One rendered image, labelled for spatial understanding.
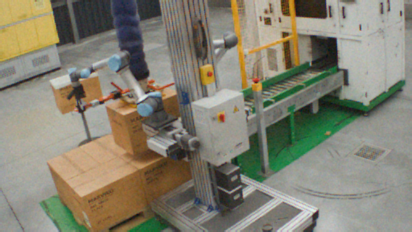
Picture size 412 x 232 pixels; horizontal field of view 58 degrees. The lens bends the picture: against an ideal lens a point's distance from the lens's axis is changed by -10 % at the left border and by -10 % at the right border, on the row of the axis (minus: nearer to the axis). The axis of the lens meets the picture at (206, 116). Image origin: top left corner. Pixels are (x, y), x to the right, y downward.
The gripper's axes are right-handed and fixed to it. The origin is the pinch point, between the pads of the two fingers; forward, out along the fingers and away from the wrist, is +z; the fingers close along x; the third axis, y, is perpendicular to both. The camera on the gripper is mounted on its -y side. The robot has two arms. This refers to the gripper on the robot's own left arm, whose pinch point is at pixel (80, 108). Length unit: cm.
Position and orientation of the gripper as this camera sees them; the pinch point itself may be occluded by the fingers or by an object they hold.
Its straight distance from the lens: 355.9
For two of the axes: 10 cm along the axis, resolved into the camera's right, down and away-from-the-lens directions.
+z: 1.6, 9.1, 3.8
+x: -6.0, -2.1, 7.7
